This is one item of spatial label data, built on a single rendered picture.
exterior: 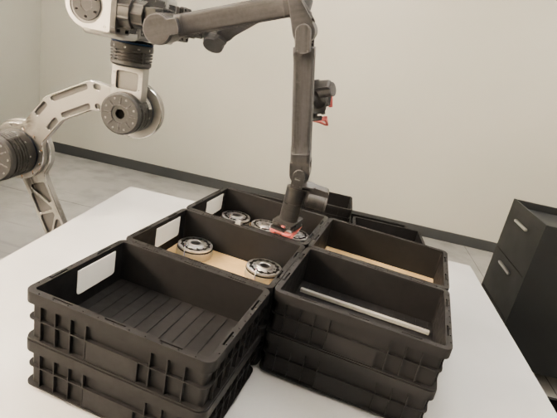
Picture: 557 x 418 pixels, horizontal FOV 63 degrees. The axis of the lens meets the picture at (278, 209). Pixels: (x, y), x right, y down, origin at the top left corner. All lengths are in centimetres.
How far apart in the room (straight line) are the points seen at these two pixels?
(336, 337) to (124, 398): 45
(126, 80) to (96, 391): 103
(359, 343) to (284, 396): 22
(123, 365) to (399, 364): 57
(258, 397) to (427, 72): 363
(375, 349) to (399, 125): 346
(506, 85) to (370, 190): 146
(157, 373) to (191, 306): 28
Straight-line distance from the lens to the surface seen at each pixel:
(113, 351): 92
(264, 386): 115
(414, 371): 109
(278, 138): 442
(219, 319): 110
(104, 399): 100
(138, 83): 164
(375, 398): 114
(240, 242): 136
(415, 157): 444
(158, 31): 131
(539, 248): 253
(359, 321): 103
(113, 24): 137
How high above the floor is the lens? 144
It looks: 19 degrees down
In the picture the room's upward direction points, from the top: 11 degrees clockwise
